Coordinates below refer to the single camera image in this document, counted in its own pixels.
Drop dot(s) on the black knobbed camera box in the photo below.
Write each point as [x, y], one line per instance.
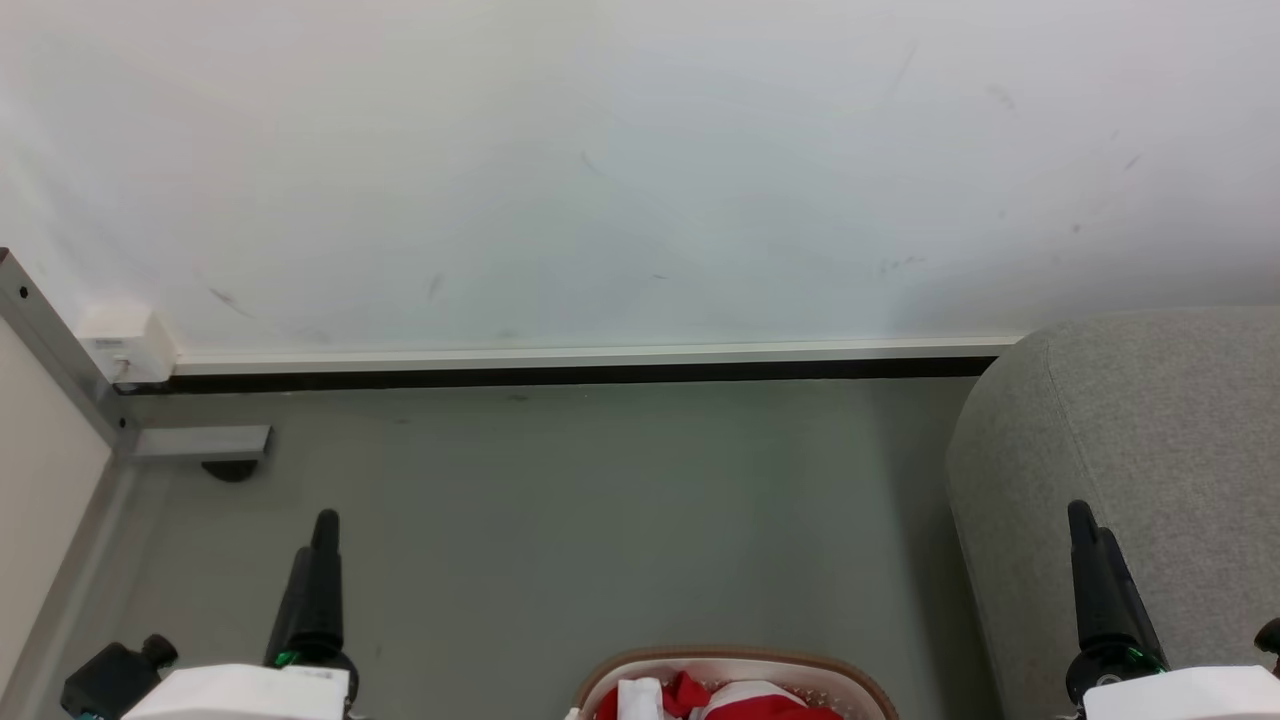
[1270, 636]

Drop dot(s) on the white wall socket box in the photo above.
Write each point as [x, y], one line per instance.
[125, 345]

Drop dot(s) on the white baseboard strip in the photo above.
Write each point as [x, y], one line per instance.
[600, 357]

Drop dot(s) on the white laundry basket brown rim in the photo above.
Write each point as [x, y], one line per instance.
[740, 655]

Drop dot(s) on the grey aluminium frame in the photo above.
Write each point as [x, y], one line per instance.
[60, 345]

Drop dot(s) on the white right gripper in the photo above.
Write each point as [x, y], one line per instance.
[1190, 697]

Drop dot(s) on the red basketball jersey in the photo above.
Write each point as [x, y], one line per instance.
[686, 693]

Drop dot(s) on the black camera box teal connector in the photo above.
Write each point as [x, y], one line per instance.
[112, 680]

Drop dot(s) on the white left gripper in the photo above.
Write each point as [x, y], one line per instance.
[240, 695]

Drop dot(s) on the red and white garment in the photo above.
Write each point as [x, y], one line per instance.
[775, 708]

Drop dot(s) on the beige partition board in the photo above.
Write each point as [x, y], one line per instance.
[40, 480]

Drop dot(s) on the grey fabric sofa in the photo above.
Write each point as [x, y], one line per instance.
[1180, 430]

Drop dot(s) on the black round frame foot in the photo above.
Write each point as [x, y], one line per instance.
[230, 470]

